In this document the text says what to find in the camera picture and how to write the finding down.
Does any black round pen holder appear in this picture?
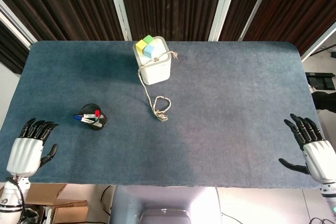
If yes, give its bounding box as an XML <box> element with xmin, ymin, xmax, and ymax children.
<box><xmin>79</xmin><ymin>103</ymin><xmax>109</xmax><ymax>131</ymax></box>

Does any twine rope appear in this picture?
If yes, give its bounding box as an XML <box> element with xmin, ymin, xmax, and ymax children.
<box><xmin>138</xmin><ymin>50</ymin><xmax>180</xmax><ymax>122</ymax></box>

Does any white robot torso base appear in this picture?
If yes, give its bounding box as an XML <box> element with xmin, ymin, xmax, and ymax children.
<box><xmin>109</xmin><ymin>186</ymin><xmax>223</xmax><ymax>224</ymax></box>

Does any cardboard box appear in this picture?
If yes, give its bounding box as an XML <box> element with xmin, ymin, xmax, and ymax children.
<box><xmin>0</xmin><ymin>183</ymin><xmax>89</xmax><ymax>224</ymax></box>

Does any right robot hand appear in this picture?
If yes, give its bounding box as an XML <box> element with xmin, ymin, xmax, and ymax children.
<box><xmin>278</xmin><ymin>113</ymin><xmax>336</xmax><ymax>184</ymax></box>

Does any blue felt table mat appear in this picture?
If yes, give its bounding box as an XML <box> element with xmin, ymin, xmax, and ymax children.
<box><xmin>0</xmin><ymin>40</ymin><xmax>336</xmax><ymax>188</ymax></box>

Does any light blue cube block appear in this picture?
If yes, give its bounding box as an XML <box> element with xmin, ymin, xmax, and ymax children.
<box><xmin>143</xmin><ymin>45</ymin><xmax>158</xmax><ymax>58</ymax></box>

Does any blue-capped white marker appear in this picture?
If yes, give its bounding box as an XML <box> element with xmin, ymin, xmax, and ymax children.
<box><xmin>73</xmin><ymin>113</ymin><xmax>96</xmax><ymax>124</ymax></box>

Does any black equipment case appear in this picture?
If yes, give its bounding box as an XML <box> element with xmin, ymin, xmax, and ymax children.
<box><xmin>306</xmin><ymin>71</ymin><xmax>336</xmax><ymax>91</ymax></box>

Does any yellow cube block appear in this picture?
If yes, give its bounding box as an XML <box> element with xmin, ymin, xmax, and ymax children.
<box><xmin>135</xmin><ymin>39</ymin><xmax>149</xmax><ymax>54</ymax></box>

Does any green cube block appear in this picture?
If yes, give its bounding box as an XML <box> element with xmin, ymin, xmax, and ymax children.
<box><xmin>142</xmin><ymin>35</ymin><xmax>156</xmax><ymax>46</ymax></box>

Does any white square container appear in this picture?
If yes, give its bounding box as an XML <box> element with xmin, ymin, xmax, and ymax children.
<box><xmin>133</xmin><ymin>36</ymin><xmax>173</xmax><ymax>86</ymax></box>

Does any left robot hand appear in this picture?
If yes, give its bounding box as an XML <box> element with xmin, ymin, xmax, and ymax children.
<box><xmin>6</xmin><ymin>118</ymin><xmax>59</xmax><ymax>178</ymax></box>

